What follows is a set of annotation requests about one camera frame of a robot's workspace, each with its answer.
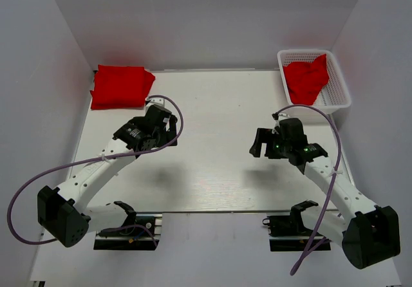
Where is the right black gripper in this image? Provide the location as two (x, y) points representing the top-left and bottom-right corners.
(250, 128), (292, 159)

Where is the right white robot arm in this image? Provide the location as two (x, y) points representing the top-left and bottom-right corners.
(249, 115), (400, 269)

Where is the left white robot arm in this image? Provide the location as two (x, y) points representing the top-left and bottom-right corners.
(37, 105), (178, 248)

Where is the folded red t-shirt stack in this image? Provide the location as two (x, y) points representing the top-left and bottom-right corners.
(90, 65), (156, 110)

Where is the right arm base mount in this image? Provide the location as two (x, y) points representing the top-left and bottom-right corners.
(262, 200), (318, 252)

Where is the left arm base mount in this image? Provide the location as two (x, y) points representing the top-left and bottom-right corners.
(93, 201), (162, 251)

